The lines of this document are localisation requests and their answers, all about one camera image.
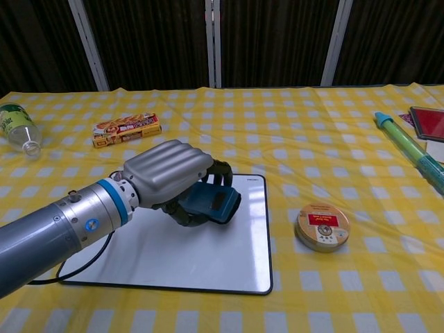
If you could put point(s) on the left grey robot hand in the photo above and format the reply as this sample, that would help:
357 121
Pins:
166 173

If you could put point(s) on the blue whiteboard eraser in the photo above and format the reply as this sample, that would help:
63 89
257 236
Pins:
211 202

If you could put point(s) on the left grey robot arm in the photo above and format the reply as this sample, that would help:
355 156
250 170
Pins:
59 225

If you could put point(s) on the white dry-erase board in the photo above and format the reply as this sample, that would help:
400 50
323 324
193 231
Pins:
222 253

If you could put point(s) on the yellow curry roux box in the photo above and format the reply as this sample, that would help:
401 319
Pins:
126 129

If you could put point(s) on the yellow white checkered tablecloth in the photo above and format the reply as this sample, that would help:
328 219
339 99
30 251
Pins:
312 166

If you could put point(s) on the clear plastic bottle green label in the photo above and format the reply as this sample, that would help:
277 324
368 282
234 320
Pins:
18 128

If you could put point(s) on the round gold tin red label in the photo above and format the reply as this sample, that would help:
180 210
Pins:
322 227

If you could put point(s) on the dark patterned card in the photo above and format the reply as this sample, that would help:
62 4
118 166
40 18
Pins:
406 118

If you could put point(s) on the green blue tube toy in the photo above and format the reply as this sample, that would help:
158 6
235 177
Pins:
411 147

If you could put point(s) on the white paper card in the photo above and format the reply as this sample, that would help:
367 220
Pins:
436 151

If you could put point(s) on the white metal frame post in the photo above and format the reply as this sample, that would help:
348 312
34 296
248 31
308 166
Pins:
334 43
88 43
213 43

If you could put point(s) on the red ink pad black frame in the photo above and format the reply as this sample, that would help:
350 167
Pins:
430 122

